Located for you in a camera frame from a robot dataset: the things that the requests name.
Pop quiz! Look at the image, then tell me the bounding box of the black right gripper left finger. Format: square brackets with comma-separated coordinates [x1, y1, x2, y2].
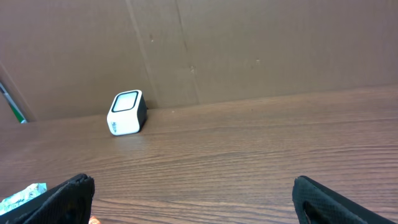
[1, 174, 95, 224]

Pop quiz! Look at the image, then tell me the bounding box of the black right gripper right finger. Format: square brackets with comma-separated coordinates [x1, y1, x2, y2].
[292, 175, 394, 224]

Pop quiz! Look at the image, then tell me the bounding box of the teal Kleenex tissue pack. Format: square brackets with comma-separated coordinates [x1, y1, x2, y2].
[1, 183, 47, 215]

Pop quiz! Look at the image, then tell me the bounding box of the orange small box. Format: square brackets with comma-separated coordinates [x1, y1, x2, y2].
[88, 216, 101, 224]

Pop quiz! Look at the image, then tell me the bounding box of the green white object behind cardboard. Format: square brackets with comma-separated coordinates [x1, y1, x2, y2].
[0, 83, 28, 123]

